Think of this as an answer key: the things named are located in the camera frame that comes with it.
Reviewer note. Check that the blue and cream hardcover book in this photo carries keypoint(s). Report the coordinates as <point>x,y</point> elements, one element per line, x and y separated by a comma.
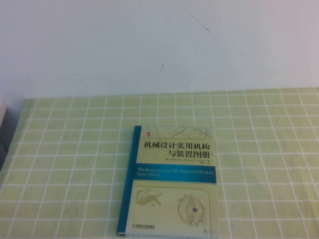
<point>174,199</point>

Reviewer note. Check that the green checked tablecloth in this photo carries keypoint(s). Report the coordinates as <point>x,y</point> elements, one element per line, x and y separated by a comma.
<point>62,161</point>

